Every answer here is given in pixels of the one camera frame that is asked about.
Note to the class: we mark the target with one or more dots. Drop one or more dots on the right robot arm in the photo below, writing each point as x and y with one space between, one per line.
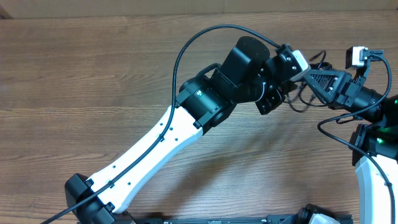
374 143

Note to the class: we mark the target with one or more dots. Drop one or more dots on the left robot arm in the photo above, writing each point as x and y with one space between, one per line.
248 74

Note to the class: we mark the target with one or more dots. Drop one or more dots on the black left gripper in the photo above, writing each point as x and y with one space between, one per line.
274 96

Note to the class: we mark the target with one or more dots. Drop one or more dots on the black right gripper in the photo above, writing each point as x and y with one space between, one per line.
340 87

